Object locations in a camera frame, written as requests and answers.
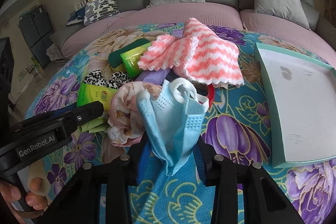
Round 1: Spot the light green cloth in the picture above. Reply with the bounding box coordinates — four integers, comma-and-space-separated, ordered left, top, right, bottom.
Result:
76, 118, 109, 133

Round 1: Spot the pink floral fabric scrunchie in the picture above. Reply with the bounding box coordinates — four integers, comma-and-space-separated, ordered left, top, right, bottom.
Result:
106, 81, 161, 147

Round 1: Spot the light blue face mask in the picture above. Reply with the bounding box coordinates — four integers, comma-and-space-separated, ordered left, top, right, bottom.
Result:
136, 78, 209, 176

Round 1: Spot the person's left hand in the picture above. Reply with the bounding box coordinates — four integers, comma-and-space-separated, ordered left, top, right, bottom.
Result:
1, 159, 50, 223

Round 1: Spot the floral table cloth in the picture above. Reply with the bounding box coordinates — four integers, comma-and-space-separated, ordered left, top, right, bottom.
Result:
26, 23, 335, 223

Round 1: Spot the black white leopard scrunchie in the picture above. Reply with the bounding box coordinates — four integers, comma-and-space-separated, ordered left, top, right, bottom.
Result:
83, 70, 131, 89

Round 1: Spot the dark grey cabinet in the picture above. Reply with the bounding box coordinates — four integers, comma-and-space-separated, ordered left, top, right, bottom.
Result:
19, 5, 54, 68

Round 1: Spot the teal rimmed white tray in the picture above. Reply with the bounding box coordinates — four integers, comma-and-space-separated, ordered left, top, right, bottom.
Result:
254, 43, 335, 168

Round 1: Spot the red tape roll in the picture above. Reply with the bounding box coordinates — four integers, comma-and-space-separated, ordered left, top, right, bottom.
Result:
195, 83, 215, 107

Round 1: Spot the yellow green tissue pack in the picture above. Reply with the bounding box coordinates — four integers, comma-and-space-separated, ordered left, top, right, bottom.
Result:
121, 42, 151, 79

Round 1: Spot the navy blue cushion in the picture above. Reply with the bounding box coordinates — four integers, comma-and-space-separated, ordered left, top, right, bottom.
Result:
66, 6, 85, 27

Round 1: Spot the purple cloth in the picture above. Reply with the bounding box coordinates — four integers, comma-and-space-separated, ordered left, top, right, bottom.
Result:
135, 68, 170, 85

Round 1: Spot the leopard print cushion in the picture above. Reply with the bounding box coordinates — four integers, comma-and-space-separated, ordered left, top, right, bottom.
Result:
83, 0, 119, 26

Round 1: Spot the pink white striped towel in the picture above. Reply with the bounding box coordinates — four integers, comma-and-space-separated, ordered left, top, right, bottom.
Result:
137, 18, 244, 88

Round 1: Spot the pink sofa seat cover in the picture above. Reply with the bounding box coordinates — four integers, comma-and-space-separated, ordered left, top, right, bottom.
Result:
61, 3, 335, 65

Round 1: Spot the grey pink cushion right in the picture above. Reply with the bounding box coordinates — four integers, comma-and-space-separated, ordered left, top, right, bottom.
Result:
254, 0, 309, 29

